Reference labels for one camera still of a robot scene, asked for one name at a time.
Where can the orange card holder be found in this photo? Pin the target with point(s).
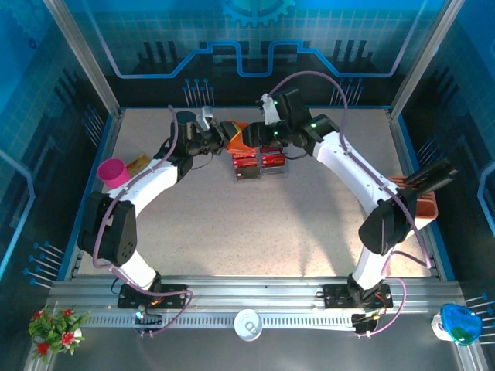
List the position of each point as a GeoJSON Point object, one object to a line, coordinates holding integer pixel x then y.
{"type": "Point", "coordinates": [237, 147]}

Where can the white jar with blue lid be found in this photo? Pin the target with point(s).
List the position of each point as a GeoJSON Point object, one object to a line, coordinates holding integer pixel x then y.
{"type": "Point", "coordinates": [460, 322]}

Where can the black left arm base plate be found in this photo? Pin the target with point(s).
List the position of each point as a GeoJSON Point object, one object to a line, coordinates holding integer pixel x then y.
{"type": "Point", "coordinates": [174, 295]}

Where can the black credit card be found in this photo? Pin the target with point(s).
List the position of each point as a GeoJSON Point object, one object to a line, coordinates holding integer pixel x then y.
{"type": "Point", "coordinates": [246, 173]}

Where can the red credit card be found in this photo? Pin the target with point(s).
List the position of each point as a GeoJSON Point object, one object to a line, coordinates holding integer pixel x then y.
{"type": "Point", "coordinates": [244, 162]}
{"type": "Point", "coordinates": [243, 155]}
{"type": "Point", "coordinates": [270, 150]}
{"type": "Point", "coordinates": [274, 160]}

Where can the pink plastic goblet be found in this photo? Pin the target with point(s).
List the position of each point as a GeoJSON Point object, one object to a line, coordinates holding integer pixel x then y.
{"type": "Point", "coordinates": [112, 172]}

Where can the yellow snack bag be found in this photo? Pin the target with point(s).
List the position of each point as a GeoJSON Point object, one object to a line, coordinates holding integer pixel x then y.
{"type": "Point", "coordinates": [137, 164]}

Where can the aluminium mounting rail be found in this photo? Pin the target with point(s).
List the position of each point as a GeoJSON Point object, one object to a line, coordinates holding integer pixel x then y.
{"type": "Point", "coordinates": [251, 290]}

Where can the red packets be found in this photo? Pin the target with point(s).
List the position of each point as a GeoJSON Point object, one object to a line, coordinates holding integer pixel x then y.
{"type": "Point", "coordinates": [276, 172]}

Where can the white round tin can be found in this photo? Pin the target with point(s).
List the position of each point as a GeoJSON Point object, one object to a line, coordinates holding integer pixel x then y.
{"type": "Point", "coordinates": [247, 326]}

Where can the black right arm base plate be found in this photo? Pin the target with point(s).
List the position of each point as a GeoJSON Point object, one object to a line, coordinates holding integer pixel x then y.
{"type": "Point", "coordinates": [336, 295]}

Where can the orange and white knife block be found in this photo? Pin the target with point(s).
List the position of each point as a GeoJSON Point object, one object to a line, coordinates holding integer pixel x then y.
{"type": "Point", "coordinates": [425, 208]}

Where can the aluminium frame post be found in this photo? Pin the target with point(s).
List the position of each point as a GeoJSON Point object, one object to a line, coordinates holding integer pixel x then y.
{"type": "Point", "coordinates": [81, 50]}
{"type": "Point", "coordinates": [425, 58]}

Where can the artificial plant with red flowers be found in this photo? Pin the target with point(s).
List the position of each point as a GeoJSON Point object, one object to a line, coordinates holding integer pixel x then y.
{"type": "Point", "coordinates": [54, 332]}

